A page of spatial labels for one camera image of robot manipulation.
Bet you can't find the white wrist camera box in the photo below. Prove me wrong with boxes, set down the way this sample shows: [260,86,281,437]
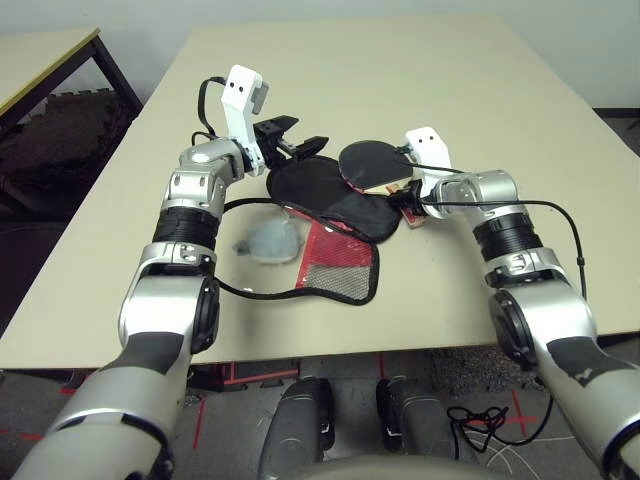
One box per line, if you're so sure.
[218,64,272,177]
[403,126,454,182]

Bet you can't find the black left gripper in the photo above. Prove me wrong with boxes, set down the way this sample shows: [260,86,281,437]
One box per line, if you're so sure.
[251,115,331,169]

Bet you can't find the white floor cable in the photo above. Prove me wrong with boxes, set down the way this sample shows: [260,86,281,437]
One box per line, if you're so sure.
[478,438,532,467]

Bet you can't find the dark robot left leg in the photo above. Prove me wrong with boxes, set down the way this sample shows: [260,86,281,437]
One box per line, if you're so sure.
[256,377,336,472]

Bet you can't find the dark robot right leg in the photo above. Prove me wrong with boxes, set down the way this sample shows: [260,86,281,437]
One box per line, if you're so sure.
[375,375,459,464]

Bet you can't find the black rubber ping-pong paddle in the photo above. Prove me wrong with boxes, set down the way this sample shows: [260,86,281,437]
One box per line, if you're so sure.
[337,139,427,231]

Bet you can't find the dark foam floor mats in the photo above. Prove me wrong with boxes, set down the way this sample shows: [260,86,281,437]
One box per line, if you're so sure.
[0,86,137,202]

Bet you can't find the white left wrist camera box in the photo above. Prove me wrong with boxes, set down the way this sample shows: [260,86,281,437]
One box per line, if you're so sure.
[218,64,272,177]

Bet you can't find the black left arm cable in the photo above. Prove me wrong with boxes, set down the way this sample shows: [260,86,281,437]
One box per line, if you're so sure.
[191,76,232,147]

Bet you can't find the beige side table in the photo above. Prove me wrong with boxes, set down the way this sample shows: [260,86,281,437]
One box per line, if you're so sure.
[0,27,144,212]

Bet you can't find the black red paddle case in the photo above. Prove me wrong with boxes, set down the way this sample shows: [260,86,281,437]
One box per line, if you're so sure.
[213,155,402,307]

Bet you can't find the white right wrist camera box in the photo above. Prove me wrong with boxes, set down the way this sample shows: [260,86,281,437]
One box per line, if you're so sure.
[403,126,454,182]

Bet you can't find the tangled black floor cord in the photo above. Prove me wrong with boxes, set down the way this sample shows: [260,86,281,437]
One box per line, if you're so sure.
[445,405,552,447]

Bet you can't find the grey cloth pouch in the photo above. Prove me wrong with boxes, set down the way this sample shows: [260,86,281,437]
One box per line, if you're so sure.
[230,218,307,265]

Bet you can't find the grey robot torso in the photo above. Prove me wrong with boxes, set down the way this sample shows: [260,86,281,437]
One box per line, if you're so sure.
[293,456,507,480]

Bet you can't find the dark robot leg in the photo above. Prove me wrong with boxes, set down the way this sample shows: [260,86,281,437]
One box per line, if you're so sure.
[256,377,336,472]
[375,375,459,464]

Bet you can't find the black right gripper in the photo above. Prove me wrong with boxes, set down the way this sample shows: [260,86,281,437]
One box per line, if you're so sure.
[396,180,438,220]

